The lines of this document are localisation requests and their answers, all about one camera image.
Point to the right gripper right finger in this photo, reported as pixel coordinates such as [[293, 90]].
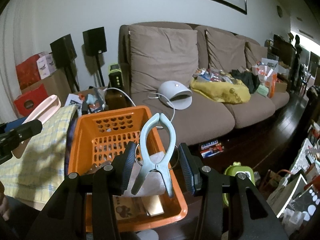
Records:
[[200, 180]]

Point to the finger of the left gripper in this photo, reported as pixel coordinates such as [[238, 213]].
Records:
[[14, 124], [22, 134]]

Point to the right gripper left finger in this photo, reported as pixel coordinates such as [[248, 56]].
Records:
[[114, 178]]

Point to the clear jar gold lid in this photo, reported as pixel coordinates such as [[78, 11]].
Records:
[[137, 207]]

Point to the white foam net sheet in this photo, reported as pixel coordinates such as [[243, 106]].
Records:
[[153, 184]]

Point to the light blue plastic clip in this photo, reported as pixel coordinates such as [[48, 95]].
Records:
[[157, 162]]

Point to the red gift box front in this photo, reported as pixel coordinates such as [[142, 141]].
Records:
[[28, 101]]

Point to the red gift box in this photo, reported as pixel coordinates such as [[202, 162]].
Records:
[[27, 72], [28, 101]]

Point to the snickers candy box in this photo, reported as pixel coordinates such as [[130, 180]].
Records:
[[211, 148]]

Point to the green lunch box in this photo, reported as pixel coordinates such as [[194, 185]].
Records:
[[244, 183]]

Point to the yellow plaid tablecloth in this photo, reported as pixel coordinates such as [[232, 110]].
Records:
[[41, 169]]

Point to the orange plastic basket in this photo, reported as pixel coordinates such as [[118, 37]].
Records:
[[100, 137]]

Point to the red gift box top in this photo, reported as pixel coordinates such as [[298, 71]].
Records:
[[27, 72]]

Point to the brown cardboard box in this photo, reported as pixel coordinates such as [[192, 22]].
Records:
[[54, 84]]

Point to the pink white small box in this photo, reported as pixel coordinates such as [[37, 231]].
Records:
[[46, 66]]

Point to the white dome device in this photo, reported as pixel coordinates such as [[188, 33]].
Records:
[[175, 95]]

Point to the left black speaker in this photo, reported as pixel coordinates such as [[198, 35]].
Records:
[[64, 54]]

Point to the black speaker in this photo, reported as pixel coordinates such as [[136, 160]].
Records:
[[95, 44], [64, 54]]

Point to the yellow cloth bag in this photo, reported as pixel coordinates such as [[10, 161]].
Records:
[[223, 92]]

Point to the brown sofa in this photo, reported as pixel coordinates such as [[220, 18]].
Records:
[[204, 119]]

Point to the green black power station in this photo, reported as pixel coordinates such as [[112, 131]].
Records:
[[115, 76]]

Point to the right black speaker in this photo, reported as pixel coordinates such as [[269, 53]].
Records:
[[95, 44]]

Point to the brown cushion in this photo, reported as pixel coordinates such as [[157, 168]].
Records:
[[254, 53], [159, 54], [226, 52]]

